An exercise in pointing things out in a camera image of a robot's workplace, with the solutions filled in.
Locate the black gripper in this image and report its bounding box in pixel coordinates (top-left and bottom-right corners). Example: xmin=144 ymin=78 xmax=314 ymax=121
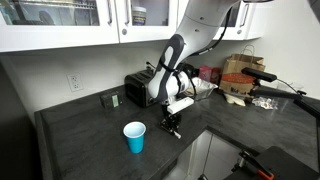
xmin=160 ymin=105 xmax=182 ymax=132

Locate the purple marker with white cap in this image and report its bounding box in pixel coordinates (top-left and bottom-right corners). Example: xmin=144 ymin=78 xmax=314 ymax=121
xmin=172 ymin=131 xmax=181 ymax=139

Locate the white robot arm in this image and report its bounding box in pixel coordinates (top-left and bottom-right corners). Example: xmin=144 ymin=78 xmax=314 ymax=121
xmin=148 ymin=0 xmax=271 ymax=134

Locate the blue plastic cup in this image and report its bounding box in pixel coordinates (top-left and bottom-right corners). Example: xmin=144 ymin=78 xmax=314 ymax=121
xmin=123 ymin=121 xmax=146 ymax=154

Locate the foil tray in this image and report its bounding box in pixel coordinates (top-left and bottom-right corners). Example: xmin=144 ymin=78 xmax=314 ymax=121
xmin=185 ymin=77 xmax=217 ymax=101

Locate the black toaster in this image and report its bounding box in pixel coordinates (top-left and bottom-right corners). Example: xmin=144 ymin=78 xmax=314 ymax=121
xmin=124 ymin=70 xmax=156 ymax=108

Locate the white lower cabinet door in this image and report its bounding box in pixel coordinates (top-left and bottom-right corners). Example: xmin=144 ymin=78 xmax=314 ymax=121
xmin=162 ymin=130 xmax=255 ymax=180

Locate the pink box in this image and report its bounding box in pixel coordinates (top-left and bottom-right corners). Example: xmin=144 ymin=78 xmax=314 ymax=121
xmin=198 ymin=66 xmax=212 ymax=81

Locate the small black green box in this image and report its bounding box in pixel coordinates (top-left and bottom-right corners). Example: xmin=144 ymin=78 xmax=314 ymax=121
xmin=100 ymin=91 xmax=123 ymax=109

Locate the beige cloth item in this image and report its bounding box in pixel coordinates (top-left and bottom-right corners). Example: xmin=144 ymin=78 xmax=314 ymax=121
xmin=224 ymin=94 xmax=245 ymax=107

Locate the brown paper bag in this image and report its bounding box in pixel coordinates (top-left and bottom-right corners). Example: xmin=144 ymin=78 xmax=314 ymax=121
xmin=219 ymin=45 xmax=265 ymax=97

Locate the orange black clamp left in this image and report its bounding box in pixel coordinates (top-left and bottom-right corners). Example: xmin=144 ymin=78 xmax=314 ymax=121
xmin=238 ymin=150 xmax=274 ymax=180

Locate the crumpled plastic wrapper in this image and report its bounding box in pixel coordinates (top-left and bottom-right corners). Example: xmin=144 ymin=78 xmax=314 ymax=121
xmin=252 ymin=97 xmax=277 ymax=110

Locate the white upper cabinet middle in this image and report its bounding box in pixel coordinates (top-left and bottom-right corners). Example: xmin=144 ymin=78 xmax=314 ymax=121
xmin=115 ymin=0 xmax=178 ymax=43

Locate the white cabinet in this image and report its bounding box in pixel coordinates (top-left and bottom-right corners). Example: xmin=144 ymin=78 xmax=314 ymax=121
xmin=115 ymin=0 xmax=178 ymax=43
xmin=214 ymin=1 xmax=272 ymax=40
xmin=0 ymin=0 xmax=119 ymax=53

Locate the jar in cabinet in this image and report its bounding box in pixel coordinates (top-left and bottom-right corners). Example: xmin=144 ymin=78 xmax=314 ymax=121
xmin=132 ymin=6 xmax=146 ymax=26

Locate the black perforated mounting board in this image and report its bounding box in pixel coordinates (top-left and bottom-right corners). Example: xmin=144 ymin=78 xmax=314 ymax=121
xmin=223 ymin=146 xmax=320 ymax=180

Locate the white upper cabinet right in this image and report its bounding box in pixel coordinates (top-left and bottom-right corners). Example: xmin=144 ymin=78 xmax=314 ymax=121
xmin=214 ymin=1 xmax=272 ymax=40

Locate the white upper cabinet left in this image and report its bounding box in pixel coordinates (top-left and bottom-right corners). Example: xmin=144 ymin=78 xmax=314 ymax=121
xmin=0 ymin=0 xmax=119 ymax=53

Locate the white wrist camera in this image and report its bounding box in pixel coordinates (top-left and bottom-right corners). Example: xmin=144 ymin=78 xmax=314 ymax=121
xmin=167 ymin=97 xmax=194 ymax=114

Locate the white wall outlet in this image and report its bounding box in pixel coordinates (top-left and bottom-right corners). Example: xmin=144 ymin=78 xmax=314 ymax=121
xmin=67 ymin=73 xmax=83 ymax=92

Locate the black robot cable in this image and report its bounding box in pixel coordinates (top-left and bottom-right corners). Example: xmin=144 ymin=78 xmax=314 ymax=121
xmin=191 ymin=6 xmax=234 ymax=57

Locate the black camera on stand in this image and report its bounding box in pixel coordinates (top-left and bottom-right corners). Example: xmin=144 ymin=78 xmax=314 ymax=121
xmin=241 ymin=67 xmax=320 ymax=128

